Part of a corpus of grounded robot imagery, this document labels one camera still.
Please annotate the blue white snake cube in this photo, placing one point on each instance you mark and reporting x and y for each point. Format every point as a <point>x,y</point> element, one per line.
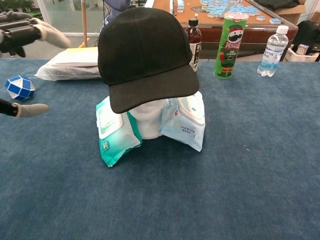
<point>20,88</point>

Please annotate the black baseball cap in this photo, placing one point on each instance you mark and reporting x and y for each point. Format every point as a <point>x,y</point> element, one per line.
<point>142,55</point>

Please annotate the black bag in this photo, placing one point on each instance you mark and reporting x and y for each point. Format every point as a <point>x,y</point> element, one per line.
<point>310,32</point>

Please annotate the green Pringles can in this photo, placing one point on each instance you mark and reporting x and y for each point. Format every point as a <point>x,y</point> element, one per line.
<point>228,50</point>

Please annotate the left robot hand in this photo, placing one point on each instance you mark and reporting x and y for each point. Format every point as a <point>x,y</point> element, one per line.
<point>17,27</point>

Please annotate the wooden pole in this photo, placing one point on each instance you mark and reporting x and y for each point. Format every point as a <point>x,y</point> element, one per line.
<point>84,22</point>

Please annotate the white foam mannequin head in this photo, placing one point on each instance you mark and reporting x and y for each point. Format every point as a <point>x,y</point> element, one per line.
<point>150,120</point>

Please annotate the open cardboard box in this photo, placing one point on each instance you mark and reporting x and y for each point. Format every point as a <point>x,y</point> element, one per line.
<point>287,8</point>

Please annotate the clear water bottle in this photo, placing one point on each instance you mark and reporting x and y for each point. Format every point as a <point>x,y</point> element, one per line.
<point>272,52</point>

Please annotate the small purple carton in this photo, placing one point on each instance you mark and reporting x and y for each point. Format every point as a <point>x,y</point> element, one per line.
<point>302,49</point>

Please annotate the white plastic basket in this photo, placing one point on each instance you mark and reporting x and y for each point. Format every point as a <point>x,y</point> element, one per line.
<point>300,58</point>

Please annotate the light blue wet wipes pack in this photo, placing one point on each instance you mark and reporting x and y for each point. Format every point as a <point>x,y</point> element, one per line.
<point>185,122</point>

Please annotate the blue carpet table mat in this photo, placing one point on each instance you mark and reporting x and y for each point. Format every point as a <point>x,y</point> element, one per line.
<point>200,187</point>

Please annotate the blue grey machine base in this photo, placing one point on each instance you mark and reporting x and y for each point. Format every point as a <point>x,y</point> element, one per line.
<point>116,7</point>

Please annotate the grey plastic bag with papers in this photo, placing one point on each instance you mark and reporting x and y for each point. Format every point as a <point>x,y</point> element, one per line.
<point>72,67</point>

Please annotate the green potted plants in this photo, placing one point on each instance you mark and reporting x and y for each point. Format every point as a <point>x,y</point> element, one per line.
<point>15,5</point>

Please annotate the brown mahjong table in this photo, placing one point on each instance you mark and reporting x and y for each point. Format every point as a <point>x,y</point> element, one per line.
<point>257,35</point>

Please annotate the dark sauce bottle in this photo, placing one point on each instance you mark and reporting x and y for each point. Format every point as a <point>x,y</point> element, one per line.
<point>196,37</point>

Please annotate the green wet wipes pack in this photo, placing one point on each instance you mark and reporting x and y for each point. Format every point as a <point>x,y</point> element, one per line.
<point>112,132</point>

